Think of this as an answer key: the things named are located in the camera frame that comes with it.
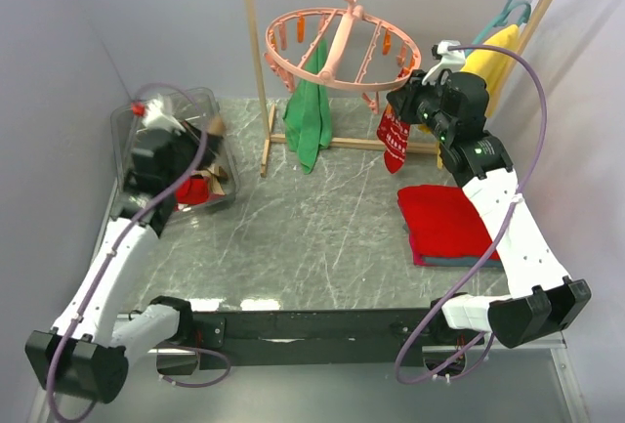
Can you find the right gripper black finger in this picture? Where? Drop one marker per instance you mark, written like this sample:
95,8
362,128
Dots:
401,100
416,78

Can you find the yellow hanging cloth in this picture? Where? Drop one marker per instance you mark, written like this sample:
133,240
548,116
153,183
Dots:
489,65

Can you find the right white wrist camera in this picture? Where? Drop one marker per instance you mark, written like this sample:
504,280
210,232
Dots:
449,56

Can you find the pink round clip hanger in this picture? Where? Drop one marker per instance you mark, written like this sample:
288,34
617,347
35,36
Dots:
383,37

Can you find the clear plastic bin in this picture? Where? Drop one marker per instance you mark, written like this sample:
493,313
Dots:
148,161

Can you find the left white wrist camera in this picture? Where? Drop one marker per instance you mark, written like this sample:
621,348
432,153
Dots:
157,114

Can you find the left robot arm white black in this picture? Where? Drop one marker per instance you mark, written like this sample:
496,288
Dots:
84,354

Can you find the red folded towel stack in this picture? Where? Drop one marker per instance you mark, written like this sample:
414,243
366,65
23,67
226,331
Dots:
444,229

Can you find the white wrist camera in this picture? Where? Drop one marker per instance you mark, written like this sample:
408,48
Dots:
449,56
157,114

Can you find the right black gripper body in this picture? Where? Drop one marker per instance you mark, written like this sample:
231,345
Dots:
440,127

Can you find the teal plastic hanger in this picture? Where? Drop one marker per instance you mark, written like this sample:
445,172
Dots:
501,19

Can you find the red patterned sock pair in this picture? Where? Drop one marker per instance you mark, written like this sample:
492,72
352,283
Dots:
394,134

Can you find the green hanging cloth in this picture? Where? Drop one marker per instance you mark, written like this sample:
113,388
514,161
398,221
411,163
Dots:
308,123

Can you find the black base bar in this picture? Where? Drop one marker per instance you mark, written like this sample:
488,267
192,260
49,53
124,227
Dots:
259,338

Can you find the red sock front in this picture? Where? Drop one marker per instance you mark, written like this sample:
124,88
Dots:
193,191

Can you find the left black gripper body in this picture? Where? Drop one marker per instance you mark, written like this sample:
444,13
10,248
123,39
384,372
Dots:
207,155

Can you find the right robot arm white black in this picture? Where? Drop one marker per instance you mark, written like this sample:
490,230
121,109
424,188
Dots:
542,298

